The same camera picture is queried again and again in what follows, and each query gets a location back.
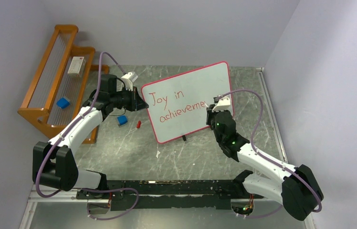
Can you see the blue eraser on shelf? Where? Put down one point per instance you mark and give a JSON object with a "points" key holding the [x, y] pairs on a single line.
{"points": [[63, 103]]}

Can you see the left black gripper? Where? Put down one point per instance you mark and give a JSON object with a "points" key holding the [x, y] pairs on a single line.
{"points": [[136, 102]]}

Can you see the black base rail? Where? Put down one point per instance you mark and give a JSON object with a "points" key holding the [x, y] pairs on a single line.
{"points": [[146, 194]]}

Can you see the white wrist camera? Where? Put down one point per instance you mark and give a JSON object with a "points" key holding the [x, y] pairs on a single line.
{"points": [[221, 104], [129, 79]]}

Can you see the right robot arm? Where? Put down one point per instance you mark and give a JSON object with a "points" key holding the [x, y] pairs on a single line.
{"points": [[294, 188]]}

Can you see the blue eraser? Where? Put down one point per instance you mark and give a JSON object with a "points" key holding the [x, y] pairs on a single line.
{"points": [[122, 120], [63, 103]]}

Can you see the red marker cap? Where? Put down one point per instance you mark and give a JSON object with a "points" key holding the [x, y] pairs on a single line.
{"points": [[138, 124]]}

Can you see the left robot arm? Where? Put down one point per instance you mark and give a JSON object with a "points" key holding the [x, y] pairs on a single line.
{"points": [[53, 162]]}

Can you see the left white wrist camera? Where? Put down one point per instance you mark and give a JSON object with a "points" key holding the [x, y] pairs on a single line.
{"points": [[129, 79]]}

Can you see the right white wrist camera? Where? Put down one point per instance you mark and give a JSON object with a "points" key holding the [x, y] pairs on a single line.
{"points": [[221, 104]]}

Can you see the orange wooden shelf rack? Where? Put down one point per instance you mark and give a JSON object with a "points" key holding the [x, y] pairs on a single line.
{"points": [[51, 82]]}

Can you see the white red cardboard box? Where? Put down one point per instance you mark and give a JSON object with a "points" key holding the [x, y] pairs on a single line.
{"points": [[76, 67]]}

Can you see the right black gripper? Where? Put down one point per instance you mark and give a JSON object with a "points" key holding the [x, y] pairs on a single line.
{"points": [[210, 113]]}

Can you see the red framed whiteboard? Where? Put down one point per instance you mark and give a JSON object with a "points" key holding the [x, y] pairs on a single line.
{"points": [[177, 104]]}

